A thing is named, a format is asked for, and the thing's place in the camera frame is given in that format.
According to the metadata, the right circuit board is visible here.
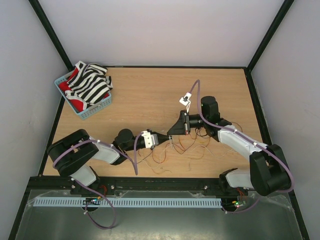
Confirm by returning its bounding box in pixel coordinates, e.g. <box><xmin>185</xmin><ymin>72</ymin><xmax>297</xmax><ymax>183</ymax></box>
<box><xmin>231</xmin><ymin>199</ymin><xmax>247</xmax><ymax>208</ymax></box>

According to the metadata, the circuit board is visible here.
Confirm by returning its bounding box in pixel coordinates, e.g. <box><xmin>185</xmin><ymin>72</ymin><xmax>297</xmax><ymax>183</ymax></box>
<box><xmin>231</xmin><ymin>199</ymin><xmax>247</xmax><ymax>208</ymax></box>
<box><xmin>82</xmin><ymin>197</ymin><xmax>101</xmax><ymax>206</ymax></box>

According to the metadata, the white wire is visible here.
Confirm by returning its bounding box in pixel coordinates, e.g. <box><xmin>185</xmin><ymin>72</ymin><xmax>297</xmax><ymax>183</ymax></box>
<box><xmin>142</xmin><ymin>139</ymin><xmax>241</xmax><ymax>171</ymax></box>

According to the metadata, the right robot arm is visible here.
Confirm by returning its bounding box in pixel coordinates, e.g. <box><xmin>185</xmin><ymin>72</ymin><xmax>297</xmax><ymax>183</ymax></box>
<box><xmin>167</xmin><ymin>92</ymin><xmax>293</xmax><ymax>196</ymax></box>

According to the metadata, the left circuit board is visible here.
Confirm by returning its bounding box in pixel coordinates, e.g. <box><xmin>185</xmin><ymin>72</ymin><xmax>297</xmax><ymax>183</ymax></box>
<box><xmin>82</xmin><ymin>197</ymin><xmax>101</xmax><ymax>206</ymax></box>

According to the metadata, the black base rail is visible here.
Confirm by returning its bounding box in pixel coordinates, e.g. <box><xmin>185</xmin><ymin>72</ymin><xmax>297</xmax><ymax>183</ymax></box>
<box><xmin>26</xmin><ymin>176</ymin><xmax>248</xmax><ymax>198</ymax></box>

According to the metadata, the black frame post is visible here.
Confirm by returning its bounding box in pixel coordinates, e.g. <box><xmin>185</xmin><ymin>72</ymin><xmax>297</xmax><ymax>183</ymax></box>
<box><xmin>246</xmin><ymin>0</ymin><xmax>295</xmax><ymax>71</ymax></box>
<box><xmin>28</xmin><ymin>0</ymin><xmax>73</xmax><ymax>71</ymax></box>

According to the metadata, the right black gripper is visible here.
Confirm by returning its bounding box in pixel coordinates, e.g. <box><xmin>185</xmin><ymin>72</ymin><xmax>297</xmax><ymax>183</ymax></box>
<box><xmin>167</xmin><ymin>109</ymin><xmax>208</xmax><ymax>136</ymax></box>

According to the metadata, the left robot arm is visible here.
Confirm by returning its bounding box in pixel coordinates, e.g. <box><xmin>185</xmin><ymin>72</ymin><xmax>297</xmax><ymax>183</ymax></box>
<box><xmin>47</xmin><ymin>128</ymin><xmax>172</xmax><ymax>194</ymax></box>

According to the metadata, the light blue slotted cable duct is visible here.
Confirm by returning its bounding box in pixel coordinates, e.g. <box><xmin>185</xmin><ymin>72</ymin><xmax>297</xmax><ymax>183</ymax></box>
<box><xmin>32</xmin><ymin>197</ymin><xmax>222</xmax><ymax>209</ymax></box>

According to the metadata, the black white striped cloth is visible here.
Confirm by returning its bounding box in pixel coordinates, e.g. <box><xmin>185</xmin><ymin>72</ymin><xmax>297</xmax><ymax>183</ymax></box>
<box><xmin>64</xmin><ymin>61</ymin><xmax>114</xmax><ymax>110</ymax></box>

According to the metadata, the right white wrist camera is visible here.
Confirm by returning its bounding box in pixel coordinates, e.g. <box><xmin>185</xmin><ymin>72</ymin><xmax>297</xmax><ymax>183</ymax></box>
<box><xmin>179</xmin><ymin>92</ymin><xmax>192</xmax><ymax>113</ymax></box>

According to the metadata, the purple wire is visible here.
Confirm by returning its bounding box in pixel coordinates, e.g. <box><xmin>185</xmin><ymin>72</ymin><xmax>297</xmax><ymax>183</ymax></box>
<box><xmin>136</xmin><ymin>142</ymin><xmax>181</xmax><ymax>166</ymax></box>

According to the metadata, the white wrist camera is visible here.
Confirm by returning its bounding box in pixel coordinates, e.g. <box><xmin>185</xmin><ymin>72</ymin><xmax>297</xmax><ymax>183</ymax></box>
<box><xmin>141</xmin><ymin>131</ymin><xmax>159</xmax><ymax>150</ymax></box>
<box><xmin>179</xmin><ymin>92</ymin><xmax>192</xmax><ymax>113</ymax></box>

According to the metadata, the light blue plastic basket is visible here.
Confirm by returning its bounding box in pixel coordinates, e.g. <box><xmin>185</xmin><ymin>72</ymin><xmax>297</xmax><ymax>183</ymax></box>
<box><xmin>54</xmin><ymin>72</ymin><xmax>112</xmax><ymax>120</ymax></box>

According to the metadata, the red wire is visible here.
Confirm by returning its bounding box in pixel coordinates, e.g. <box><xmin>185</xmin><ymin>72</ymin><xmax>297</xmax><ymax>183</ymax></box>
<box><xmin>149</xmin><ymin>127</ymin><xmax>213</xmax><ymax>166</ymax></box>

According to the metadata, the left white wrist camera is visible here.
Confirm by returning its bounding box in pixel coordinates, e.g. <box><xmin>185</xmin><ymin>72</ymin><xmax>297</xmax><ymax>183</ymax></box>
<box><xmin>141</xmin><ymin>131</ymin><xmax>159</xmax><ymax>150</ymax></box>

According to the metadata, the black frame post right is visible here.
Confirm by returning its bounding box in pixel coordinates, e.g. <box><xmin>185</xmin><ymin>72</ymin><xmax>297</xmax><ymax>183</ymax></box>
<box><xmin>246</xmin><ymin>0</ymin><xmax>295</xmax><ymax>71</ymax></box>

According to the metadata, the black frame post left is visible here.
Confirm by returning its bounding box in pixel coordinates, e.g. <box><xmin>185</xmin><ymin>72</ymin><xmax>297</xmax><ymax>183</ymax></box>
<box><xmin>28</xmin><ymin>0</ymin><xmax>73</xmax><ymax>71</ymax></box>

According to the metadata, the red cloth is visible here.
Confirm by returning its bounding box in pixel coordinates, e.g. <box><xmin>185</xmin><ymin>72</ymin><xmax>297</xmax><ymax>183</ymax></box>
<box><xmin>58</xmin><ymin>68</ymin><xmax>87</xmax><ymax>113</ymax></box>

